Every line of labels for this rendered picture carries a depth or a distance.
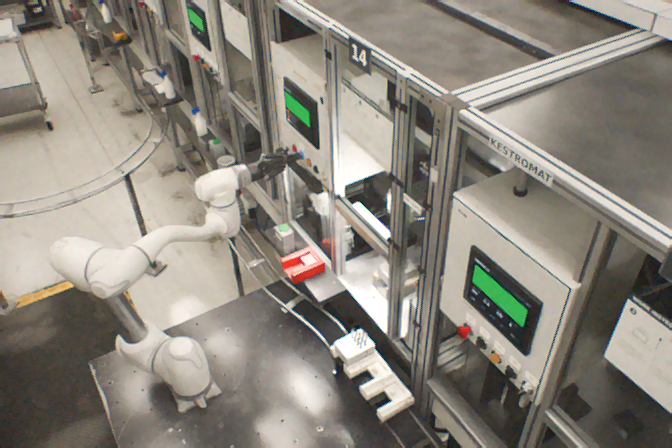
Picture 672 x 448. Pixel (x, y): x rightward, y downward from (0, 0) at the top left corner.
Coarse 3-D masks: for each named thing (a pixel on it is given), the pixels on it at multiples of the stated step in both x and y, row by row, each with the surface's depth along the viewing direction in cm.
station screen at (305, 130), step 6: (288, 90) 229; (294, 96) 226; (300, 102) 223; (288, 108) 235; (306, 108) 220; (288, 114) 237; (294, 114) 232; (288, 120) 240; (294, 120) 234; (300, 120) 229; (294, 126) 236; (300, 126) 231; (306, 126) 226; (300, 132) 233; (306, 132) 228; (306, 138) 230
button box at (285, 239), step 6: (276, 228) 271; (276, 234) 272; (282, 234) 268; (288, 234) 269; (276, 240) 277; (282, 240) 269; (288, 240) 271; (282, 246) 272; (288, 246) 273; (294, 246) 275; (282, 252) 275; (288, 252) 275
